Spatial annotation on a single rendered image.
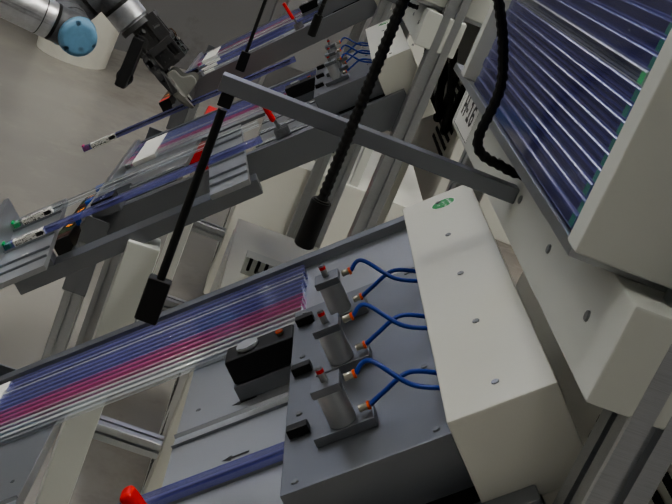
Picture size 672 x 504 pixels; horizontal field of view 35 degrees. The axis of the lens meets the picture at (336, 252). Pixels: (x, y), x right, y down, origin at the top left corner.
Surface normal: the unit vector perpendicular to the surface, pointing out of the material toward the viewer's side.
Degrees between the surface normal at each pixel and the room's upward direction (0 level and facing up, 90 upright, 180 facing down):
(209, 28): 90
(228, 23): 90
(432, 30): 90
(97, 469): 0
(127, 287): 90
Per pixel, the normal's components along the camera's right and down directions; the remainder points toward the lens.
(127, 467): 0.37, -0.88
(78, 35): 0.35, 0.44
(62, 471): 0.12, 0.37
